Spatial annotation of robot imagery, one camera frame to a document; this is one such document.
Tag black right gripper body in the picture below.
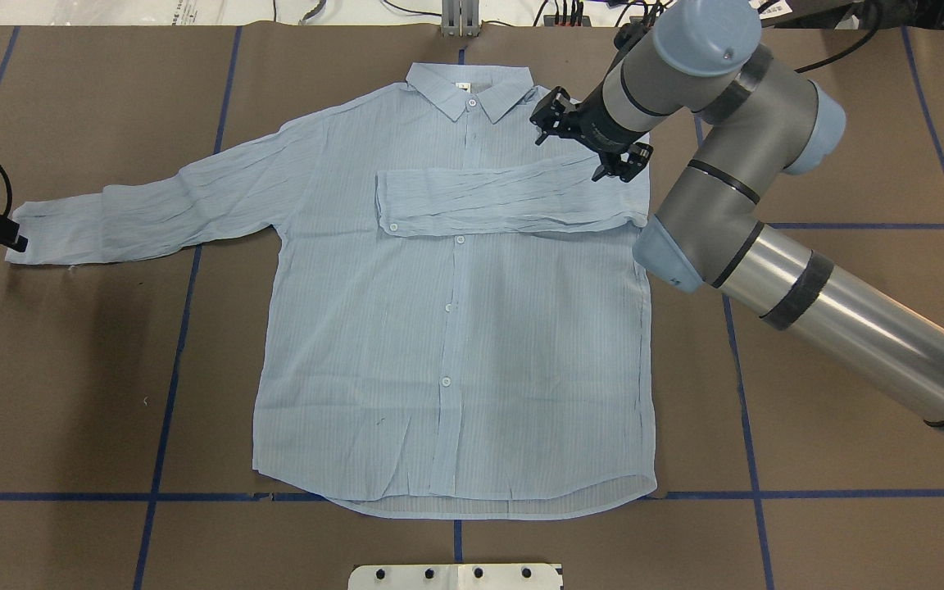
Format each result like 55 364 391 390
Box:
529 86 653 183

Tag light blue striped shirt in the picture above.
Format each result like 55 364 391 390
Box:
7 63 658 520

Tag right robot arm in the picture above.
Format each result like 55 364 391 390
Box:
530 1 944 437

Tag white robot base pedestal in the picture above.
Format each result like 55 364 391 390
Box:
347 563 565 589

